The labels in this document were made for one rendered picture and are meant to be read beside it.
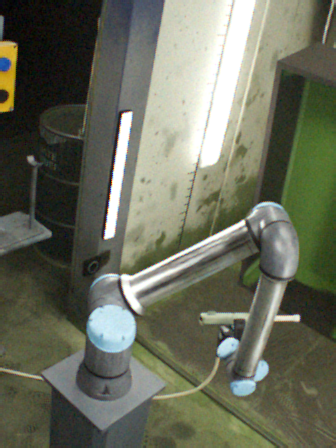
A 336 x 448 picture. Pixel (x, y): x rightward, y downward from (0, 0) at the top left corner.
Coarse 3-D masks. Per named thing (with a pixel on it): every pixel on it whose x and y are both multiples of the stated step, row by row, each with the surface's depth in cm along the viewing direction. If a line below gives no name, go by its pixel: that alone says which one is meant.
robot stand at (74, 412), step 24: (72, 360) 176; (48, 384) 167; (72, 384) 167; (144, 384) 173; (72, 408) 164; (96, 408) 160; (120, 408) 162; (144, 408) 173; (72, 432) 169; (96, 432) 160; (120, 432) 168
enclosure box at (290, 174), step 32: (288, 64) 186; (320, 64) 189; (288, 96) 210; (320, 96) 221; (288, 128) 225; (320, 128) 229; (288, 160) 242; (320, 160) 238; (256, 192) 227; (288, 192) 260; (320, 192) 246; (320, 224) 255; (256, 256) 268; (320, 256) 265; (256, 288) 263; (288, 288) 264; (320, 288) 264; (320, 320) 248
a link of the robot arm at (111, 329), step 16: (96, 320) 157; (112, 320) 158; (128, 320) 160; (96, 336) 153; (112, 336) 153; (128, 336) 155; (96, 352) 156; (112, 352) 155; (128, 352) 159; (96, 368) 159; (112, 368) 158
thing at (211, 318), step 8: (208, 312) 221; (200, 320) 224; (208, 320) 220; (216, 320) 221; (224, 320) 222; (232, 320) 224; (280, 320) 233; (288, 320) 234; (296, 320) 235; (216, 352) 230
